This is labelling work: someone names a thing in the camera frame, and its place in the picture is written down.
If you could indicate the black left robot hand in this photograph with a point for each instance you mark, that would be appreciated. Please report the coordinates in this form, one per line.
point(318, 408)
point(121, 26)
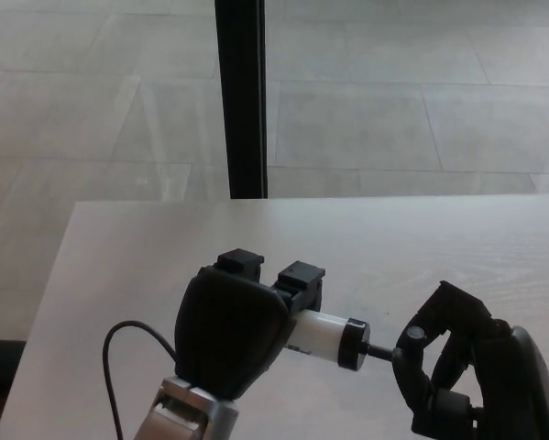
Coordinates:
point(228, 330)

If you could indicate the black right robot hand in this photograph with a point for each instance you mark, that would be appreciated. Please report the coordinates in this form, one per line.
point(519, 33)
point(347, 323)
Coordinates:
point(512, 380)

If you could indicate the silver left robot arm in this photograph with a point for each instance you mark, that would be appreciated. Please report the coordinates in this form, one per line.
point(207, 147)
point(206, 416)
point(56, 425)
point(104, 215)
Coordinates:
point(187, 414)

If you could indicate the black floor baseboard strip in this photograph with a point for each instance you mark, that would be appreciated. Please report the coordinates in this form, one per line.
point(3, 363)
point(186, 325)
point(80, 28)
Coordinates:
point(1, 364)

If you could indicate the black window frame post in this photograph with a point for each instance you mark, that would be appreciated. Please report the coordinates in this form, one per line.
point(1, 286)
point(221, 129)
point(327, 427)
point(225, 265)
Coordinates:
point(241, 101)

